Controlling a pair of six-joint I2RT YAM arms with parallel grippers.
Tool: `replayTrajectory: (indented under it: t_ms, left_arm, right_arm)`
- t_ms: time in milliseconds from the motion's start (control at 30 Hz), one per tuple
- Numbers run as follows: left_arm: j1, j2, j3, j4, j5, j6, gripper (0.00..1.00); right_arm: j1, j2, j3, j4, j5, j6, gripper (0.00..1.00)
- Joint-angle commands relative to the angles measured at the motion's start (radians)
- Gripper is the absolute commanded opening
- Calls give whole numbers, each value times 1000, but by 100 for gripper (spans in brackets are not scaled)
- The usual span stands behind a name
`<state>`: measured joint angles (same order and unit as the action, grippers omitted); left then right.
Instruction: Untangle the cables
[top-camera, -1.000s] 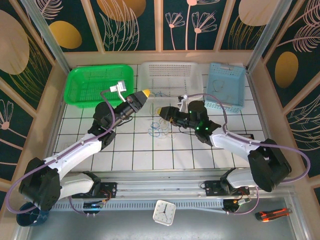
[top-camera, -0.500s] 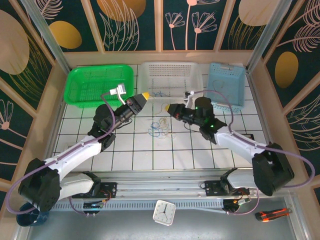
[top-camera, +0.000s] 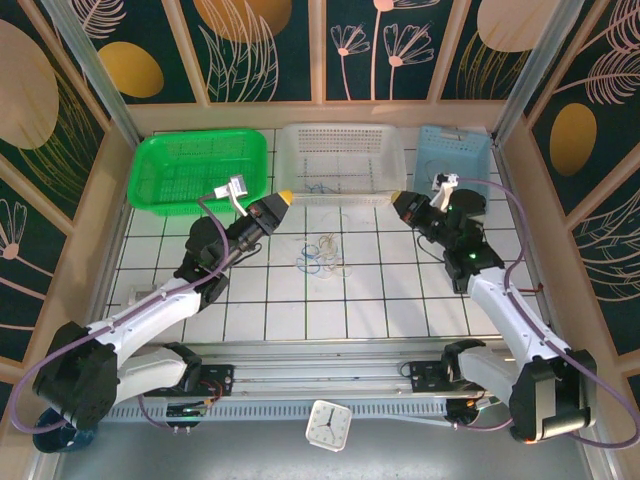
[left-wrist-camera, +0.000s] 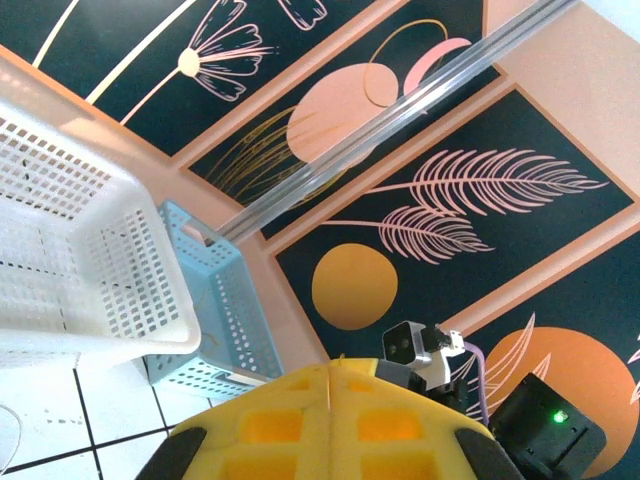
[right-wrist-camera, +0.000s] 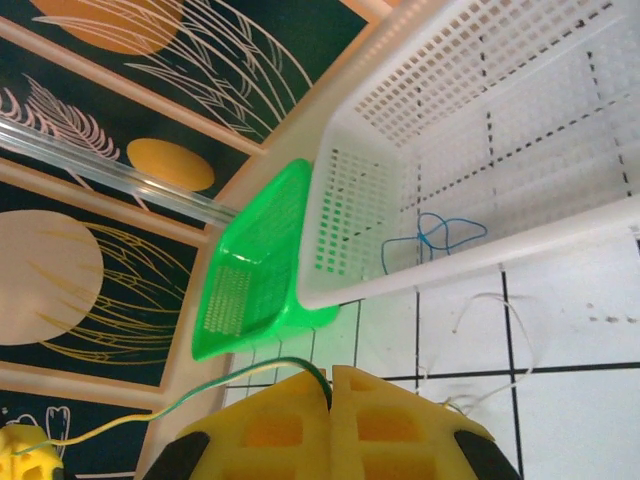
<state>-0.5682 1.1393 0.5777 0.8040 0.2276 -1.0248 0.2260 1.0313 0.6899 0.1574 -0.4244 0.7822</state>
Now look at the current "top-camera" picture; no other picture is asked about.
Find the light blue plastic basket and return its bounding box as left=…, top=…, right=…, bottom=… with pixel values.
left=412, top=124, right=493, bottom=224

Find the white plastic basket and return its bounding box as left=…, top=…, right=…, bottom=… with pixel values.
left=273, top=122, right=407, bottom=206

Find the green plastic basket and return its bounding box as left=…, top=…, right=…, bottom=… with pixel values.
left=126, top=128, right=270, bottom=217

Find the white square clock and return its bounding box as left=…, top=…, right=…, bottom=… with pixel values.
left=305, top=399, right=353, bottom=454

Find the dark blue mug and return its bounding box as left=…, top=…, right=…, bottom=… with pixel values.
left=32, top=409, right=96, bottom=454

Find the small grey metal bracket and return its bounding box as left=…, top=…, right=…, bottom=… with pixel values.
left=128, top=283, right=167, bottom=304

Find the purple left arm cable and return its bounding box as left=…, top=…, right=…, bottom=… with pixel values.
left=10, top=193, right=236, bottom=432

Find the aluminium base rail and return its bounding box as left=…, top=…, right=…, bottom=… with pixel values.
left=164, top=341, right=516, bottom=401

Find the slotted grey cable duct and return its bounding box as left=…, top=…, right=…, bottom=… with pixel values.
left=107, top=402, right=451, bottom=424

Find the aluminium frame post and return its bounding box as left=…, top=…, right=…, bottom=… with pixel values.
left=491, top=0, right=609, bottom=147
left=42, top=0, right=146, bottom=147

